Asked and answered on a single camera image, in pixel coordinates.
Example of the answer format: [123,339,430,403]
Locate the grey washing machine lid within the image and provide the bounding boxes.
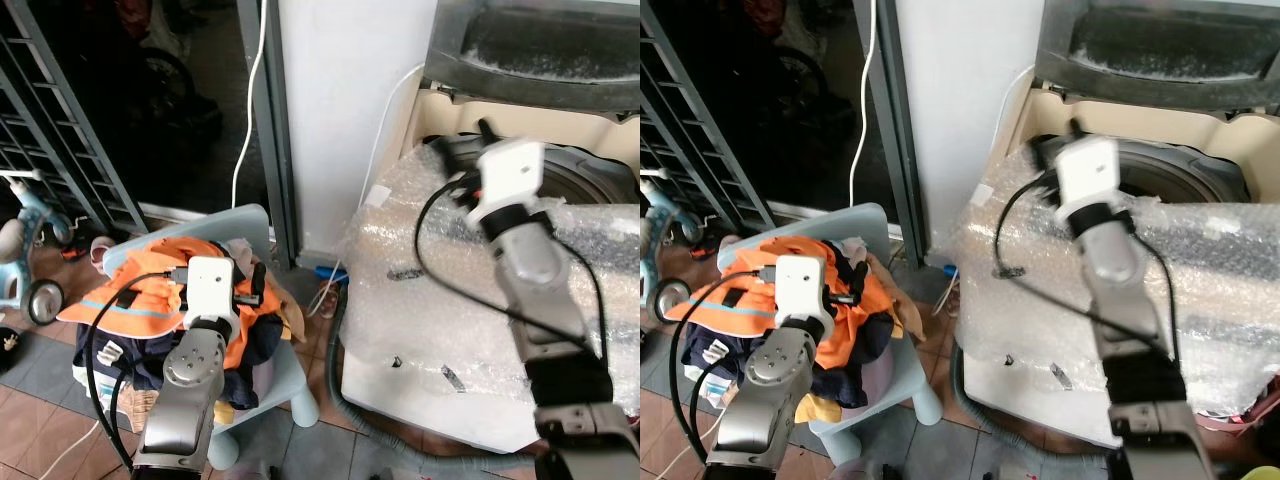
[1034,0,1280,111]
[423,0,641,113]

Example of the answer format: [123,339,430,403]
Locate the beige top-load washing machine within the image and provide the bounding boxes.
[948,0,1280,451]
[338,0,641,456]

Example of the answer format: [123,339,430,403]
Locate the beige cloth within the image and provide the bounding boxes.
[268,258,309,343]
[878,254,933,343]

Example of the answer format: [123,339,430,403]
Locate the light blue plastic chair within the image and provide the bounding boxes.
[100,204,321,471]
[715,202,943,467]

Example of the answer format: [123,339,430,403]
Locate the orange garment with blue stripe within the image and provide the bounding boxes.
[57,236,287,373]
[664,236,903,369]

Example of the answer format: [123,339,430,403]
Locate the dark navy garment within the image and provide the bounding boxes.
[98,318,287,393]
[680,315,901,409]

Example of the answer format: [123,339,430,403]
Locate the light blue child tricycle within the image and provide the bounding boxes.
[0,168,73,327]
[640,168,693,323]

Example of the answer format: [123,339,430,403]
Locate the dark metal grille gate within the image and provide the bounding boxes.
[640,0,763,239]
[0,0,153,239]

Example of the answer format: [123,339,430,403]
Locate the pink red cloth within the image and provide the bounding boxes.
[1198,375,1280,433]

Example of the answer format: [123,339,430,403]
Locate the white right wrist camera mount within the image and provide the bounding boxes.
[1050,136,1123,219]
[468,138,547,223]

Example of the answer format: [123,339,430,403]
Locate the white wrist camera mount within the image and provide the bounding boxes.
[774,254,837,329]
[468,138,547,223]
[1050,136,1123,219]
[182,256,242,329]

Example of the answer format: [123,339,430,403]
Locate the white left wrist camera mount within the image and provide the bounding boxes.
[774,254,837,329]
[182,256,242,329]

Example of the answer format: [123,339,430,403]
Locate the thin white washer cable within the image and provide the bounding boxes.
[988,64,1037,191]
[358,64,427,207]

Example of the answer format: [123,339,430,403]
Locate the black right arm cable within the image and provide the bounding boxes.
[992,170,1183,373]
[412,170,613,363]

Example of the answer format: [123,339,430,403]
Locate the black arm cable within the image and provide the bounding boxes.
[412,170,613,363]
[667,266,781,463]
[84,268,193,473]
[992,170,1183,373]

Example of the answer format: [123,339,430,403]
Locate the grey door frame post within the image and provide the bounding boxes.
[236,0,303,267]
[856,0,933,267]

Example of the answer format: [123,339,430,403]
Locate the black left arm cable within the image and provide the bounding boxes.
[84,268,193,473]
[667,266,781,463]

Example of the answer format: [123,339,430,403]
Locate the white hanging cable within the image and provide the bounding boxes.
[231,0,270,209]
[847,0,880,207]

